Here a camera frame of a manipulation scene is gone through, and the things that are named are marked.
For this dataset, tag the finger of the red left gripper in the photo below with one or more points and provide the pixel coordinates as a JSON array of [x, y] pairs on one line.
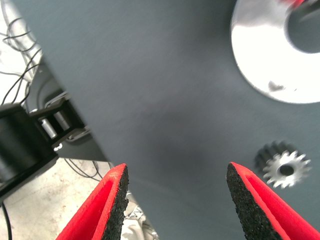
[[298, 2]]

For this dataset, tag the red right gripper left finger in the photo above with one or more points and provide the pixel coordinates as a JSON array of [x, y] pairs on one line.
[[100, 207]]

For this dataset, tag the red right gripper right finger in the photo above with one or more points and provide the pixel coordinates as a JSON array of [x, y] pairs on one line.
[[262, 207]]

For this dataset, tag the dark steel planetary gear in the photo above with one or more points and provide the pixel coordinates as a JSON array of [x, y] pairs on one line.
[[275, 167]]

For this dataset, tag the round metal carrier plate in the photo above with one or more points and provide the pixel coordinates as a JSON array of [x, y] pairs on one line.
[[260, 50]]

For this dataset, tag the white crumpled fabric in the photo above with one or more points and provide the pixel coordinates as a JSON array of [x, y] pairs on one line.
[[136, 222]]

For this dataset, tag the dark grey table cloth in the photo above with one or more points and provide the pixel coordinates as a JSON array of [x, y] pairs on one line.
[[162, 75]]

